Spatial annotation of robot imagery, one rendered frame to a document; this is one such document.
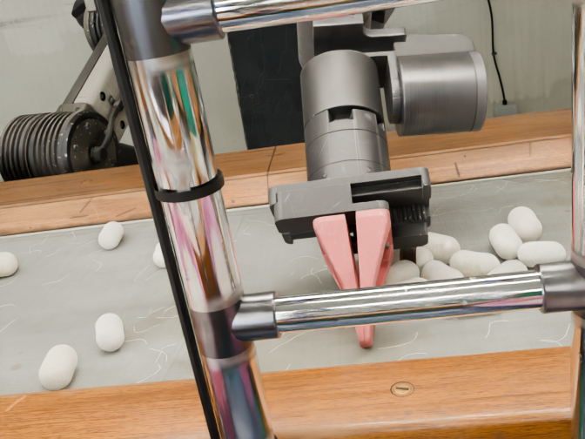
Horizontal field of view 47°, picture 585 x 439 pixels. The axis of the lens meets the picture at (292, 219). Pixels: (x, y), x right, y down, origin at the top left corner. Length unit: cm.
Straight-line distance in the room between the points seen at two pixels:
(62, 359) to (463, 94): 31
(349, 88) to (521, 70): 213
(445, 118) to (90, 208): 39
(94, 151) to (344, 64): 59
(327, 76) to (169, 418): 25
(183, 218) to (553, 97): 242
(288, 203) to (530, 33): 218
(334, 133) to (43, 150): 61
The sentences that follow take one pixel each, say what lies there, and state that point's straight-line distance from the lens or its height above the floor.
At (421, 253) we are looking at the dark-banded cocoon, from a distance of 49.
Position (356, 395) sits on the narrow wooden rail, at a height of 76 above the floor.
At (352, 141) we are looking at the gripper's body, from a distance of 45.
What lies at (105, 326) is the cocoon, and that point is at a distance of 48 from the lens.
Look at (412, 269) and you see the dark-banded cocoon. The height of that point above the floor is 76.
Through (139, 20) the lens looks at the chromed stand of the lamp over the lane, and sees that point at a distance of 23.
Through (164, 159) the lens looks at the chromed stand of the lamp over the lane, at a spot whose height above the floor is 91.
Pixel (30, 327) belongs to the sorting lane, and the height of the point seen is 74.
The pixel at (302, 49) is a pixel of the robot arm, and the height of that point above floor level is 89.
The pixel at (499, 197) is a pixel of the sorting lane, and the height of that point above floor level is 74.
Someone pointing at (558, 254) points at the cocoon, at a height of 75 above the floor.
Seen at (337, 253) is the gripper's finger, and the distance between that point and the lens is 41.
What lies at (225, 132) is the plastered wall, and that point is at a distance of 272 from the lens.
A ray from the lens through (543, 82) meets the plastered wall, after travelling 261.
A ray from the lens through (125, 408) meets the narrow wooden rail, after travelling 38.
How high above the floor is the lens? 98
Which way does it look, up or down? 23 degrees down
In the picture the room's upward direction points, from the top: 10 degrees counter-clockwise
